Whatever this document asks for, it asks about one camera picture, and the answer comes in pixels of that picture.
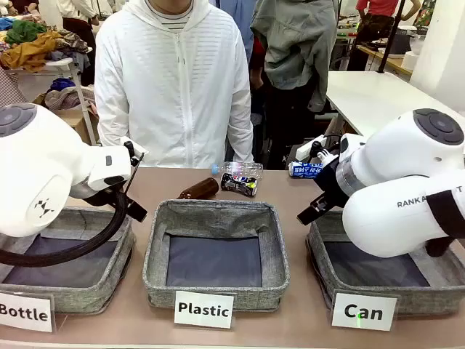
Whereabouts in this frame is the person in grey jacket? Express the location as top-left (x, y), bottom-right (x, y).
top-left (249, 0), bottom-right (339, 114)

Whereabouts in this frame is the white Can sign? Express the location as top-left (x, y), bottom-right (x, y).
top-left (331, 292), bottom-right (399, 332)

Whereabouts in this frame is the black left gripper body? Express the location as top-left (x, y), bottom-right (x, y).
top-left (70, 176), bottom-right (129, 207)

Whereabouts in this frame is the crushed black soda can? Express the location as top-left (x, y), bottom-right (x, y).
top-left (220, 172), bottom-right (259, 198)

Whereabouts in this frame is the white clothes table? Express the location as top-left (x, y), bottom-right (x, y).
top-left (10, 57), bottom-right (100, 146)

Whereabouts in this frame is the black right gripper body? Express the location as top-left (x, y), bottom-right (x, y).
top-left (312, 159), bottom-right (352, 212)

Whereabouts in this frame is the white Bottle sign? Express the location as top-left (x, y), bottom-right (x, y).
top-left (0, 290), bottom-right (56, 334)

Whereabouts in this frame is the brown cardboard box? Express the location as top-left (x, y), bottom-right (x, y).
top-left (31, 93), bottom-right (100, 146)

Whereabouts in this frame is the white Plastic sign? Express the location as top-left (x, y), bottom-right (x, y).
top-left (173, 289), bottom-right (236, 330)

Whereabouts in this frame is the clear plastic bottle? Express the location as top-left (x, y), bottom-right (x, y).
top-left (211, 161), bottom-right (264, 182)

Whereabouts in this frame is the pile of colourful clothes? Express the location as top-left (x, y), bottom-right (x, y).
top-left (0, 18), bottom-right (94, 73)

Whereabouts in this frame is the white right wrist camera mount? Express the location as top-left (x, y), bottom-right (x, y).
top-left (295, 134), bottom-right (341, 164)

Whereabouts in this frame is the blue white drink can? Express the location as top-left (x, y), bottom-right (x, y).
top-left (288, 161), bottom-right (325, 180)

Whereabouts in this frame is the grey basket labelled Bottle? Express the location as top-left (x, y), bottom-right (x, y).
top-left (0, 206), bottom-right (137, 316)

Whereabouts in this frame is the person in white hoodie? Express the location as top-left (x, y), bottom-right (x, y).
top-left (93, 0), bottom-right (255, 169)

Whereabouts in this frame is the white background table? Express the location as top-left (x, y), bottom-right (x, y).
top-left (325, 70), bottom-right (465, 141)

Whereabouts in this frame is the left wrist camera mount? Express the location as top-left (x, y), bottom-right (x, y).
top-left (122, 140), bottom-right (147, 176)

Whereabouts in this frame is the grey basket labelled Can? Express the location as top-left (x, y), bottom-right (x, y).
top-left (305, 209), bottom-right (465, 318)

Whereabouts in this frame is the person in red top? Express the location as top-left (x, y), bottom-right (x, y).
top-left (354, 0), bottom-right (400, 37)

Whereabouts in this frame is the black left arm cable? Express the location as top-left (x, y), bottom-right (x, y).
top-left (0, 187), bottom-right (129, 268)

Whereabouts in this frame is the black stand pole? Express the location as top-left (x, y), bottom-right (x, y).
top-left (376, 0), bottom-right (407, 74)

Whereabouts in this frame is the grey basket labelled Plastic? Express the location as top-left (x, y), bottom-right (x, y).
top-left (142, 198), bottom-right (291, 313)

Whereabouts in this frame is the brown glass bottle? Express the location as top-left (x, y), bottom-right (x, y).
top-left (176, 177), bottom-right (220, 201)

